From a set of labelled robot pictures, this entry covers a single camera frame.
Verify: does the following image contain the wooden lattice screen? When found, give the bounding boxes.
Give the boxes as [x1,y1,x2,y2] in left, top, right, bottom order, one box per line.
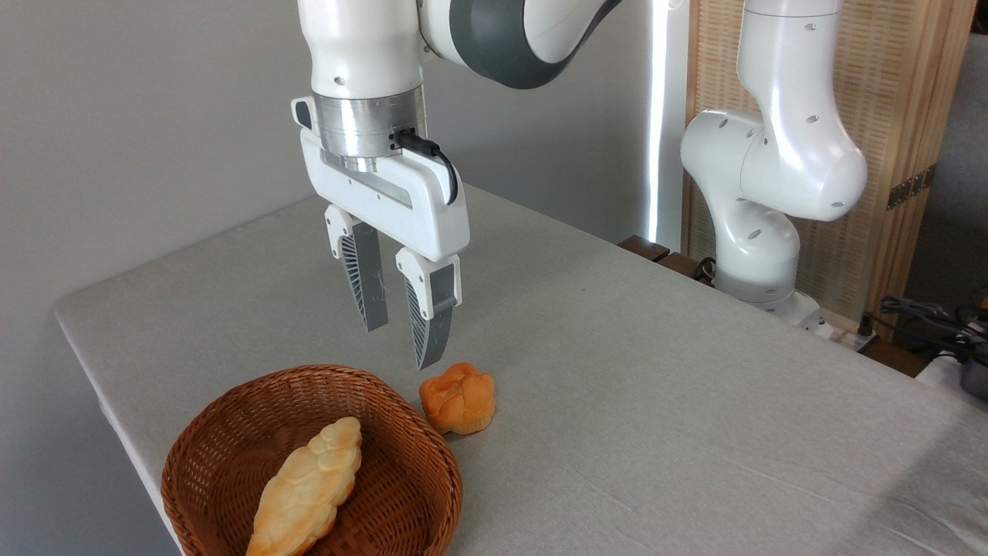
[683,0,977,341]

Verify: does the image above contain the brown wicker basket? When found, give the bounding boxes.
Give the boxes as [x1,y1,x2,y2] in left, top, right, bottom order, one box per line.
[161,364,465,556]

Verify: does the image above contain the round orange bread bun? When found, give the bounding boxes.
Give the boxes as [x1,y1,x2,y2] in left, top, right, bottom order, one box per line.
[419,362,496,436]

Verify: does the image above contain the metal screen hinge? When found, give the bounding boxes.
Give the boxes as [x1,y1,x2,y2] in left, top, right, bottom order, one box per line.
[886,164,936,211]

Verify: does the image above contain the dark brown wooden furniture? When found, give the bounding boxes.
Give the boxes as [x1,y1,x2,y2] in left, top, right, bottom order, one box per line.
[617,236,715,283]

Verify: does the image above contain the long braided bread loaf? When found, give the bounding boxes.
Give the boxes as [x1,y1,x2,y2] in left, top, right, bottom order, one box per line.
[245,417,363,556]

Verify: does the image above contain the white power strip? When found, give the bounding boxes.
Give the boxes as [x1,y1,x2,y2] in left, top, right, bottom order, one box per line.
[818,320,881,352]

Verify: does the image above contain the black cable bundle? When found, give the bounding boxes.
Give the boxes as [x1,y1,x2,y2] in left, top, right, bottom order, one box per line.
[861,296,988,356]

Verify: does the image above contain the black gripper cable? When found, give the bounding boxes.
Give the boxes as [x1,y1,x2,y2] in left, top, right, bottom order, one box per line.
[390,130,459,206]

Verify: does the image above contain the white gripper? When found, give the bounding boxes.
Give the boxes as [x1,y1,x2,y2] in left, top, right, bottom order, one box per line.
[292,97,470,371]

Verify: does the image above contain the grey tablecloth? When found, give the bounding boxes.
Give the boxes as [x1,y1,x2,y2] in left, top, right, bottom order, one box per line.
[52,174,988,556]

